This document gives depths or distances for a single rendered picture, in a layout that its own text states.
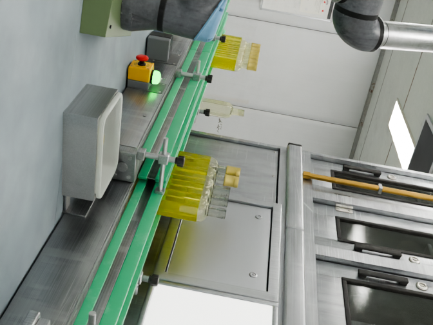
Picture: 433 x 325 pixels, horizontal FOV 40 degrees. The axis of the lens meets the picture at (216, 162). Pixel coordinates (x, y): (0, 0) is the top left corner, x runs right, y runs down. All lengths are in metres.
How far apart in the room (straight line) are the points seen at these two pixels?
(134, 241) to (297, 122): 6.74
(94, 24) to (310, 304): 0.91
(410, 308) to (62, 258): 0.98
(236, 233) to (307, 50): 6.04
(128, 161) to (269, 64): 6.27
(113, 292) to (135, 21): 0.63
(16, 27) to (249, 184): 1.26
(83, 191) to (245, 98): 6.61
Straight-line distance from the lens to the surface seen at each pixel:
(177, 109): 1.86
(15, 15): 1.03
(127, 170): 1.60
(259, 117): 8.06
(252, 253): 1.74
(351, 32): 1.59
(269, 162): 2.27
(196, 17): 1.43
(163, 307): 1.52
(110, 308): 1.27
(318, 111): 8.02
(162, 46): 2.16
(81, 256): 1.36
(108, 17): 1.36
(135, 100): 1.85
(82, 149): 1.37
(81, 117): 1.34
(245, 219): 1.86
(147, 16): 1.45
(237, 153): 2.29
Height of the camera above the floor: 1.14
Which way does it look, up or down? 2 degrees down
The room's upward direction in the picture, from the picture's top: 101 degrees clockwise
